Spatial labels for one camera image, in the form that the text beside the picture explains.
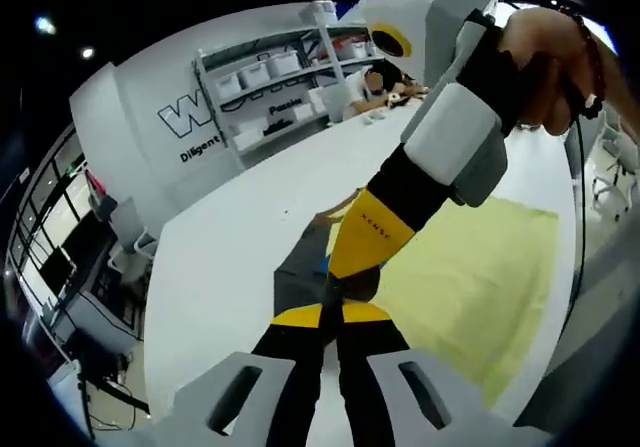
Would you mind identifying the grey metal storage shelf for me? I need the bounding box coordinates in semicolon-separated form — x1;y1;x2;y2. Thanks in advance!
194;0;382;169

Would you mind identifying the white office chair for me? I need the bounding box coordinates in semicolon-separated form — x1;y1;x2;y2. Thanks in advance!
107;196;157;274
592;111;640;224

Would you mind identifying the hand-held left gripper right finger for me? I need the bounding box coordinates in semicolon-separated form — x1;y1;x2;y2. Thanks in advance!
335;301;504;447

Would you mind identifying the person's right hand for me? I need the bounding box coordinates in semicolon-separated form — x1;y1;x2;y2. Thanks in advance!
499;5;601;138

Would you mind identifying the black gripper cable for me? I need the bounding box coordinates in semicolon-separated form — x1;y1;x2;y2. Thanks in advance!
559;114;590;353

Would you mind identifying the yellow garment with blue sleeve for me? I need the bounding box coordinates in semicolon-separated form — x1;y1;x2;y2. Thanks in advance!
273;186;560;411

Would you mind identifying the hanging pink cloth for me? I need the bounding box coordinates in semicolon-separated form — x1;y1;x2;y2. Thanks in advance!
87;169;114;219

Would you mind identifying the black computer monitor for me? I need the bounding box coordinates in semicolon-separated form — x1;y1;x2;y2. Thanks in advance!
39;246;77;294

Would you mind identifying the row of white storage boxes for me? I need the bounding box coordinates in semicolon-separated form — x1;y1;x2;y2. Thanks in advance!
214;0;371;149

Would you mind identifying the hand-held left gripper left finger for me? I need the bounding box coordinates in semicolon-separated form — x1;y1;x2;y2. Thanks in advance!
148;301;335;447

